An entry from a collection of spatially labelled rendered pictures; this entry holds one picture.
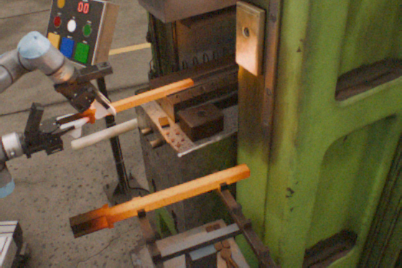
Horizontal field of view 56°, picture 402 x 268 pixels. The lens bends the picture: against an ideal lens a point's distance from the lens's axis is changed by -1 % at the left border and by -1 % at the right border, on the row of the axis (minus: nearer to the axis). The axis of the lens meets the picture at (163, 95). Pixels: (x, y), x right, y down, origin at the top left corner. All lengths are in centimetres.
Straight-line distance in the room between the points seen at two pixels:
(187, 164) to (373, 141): 59
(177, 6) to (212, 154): 47
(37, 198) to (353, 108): 190
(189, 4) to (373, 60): 52
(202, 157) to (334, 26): 58
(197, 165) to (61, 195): 135
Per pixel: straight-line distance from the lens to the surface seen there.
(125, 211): 93
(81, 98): 114
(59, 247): 220
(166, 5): 108
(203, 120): 117
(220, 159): 127
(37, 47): 105
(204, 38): 151
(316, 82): 92
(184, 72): 142
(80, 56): 162
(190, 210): 135
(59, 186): 249
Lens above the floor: 170
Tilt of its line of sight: 33 degrees down
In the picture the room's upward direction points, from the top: 6 degrees counter-clockwise
